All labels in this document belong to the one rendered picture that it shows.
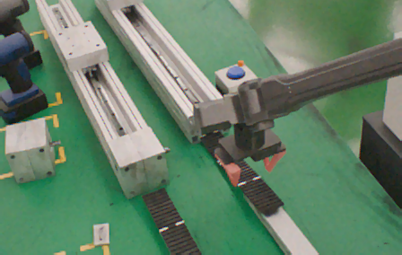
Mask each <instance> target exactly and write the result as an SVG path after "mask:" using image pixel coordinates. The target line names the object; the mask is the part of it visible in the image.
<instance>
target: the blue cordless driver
mask: <svg viewBox="0 0 402 255"><path fill-rule="evenodd" d="M34 49H35V47H34V43H33V40H32V38H31V36H30V35H29V34H28V32H25V31H21V32H20V33H18V32H17V33H15V34H14V35H10V36H7V37H5V38H3V39H0V76H1V77H2V78H3V77H4V78H5V80H6V82H7V83H8V85H9V86H10V89H8V90H6V91H4V92H0V115H1V116H2V118H3V119H4V120H5V122H6V123H7V124H8V125H9V126H11V125H14V124H15V123H17V122H19V121H21V120H23V119H26V118H28V117H29V116H31V115H33V114H35V113H36V112H38V111H40V110H45V109H47V108H48V100H47V97H46V94H45V93H44V92H43V91H42V90H41V89H40V88H39V87H38V86H37V85H36V84H35V83H33V82H32V80H31V74H30V72H29V70H28V68H27V66H26V65H25V63H24V61H23V60H22V58H19V57H23V56H25V55H29V52H30V53H31V52H33V51H34Z"/></svg>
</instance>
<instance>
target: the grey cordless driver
mask: <svg viewBox="0 0 402 255"><path fill-rule="evenodd" d="M29 10H30V4H29V1H28V0H0V34H1V35H2V34H4V37H7V36H10V35H14V34H15V33H17V32H18V33H20V32H21V31H25V32H26V30H25V29H24V27H23V25H22V23H21V21H20V19H19V18H17V17H16V16H21V15H24V14H25V13H27V12H28V11H29ZM34 47H35V46H34ZM19 58H22V60H23V61H24V63H25V65H26V66H27V68H28V70H30V69H32V68H34V67H36V66H38V65H40V64H42V63H43V61H42V57H41V54H40V53H39V50H38V49H37V48H36V47H35V49H34V51H33V52H31V53H30V52H29V55H25V56H23V57H19Z"/></svg>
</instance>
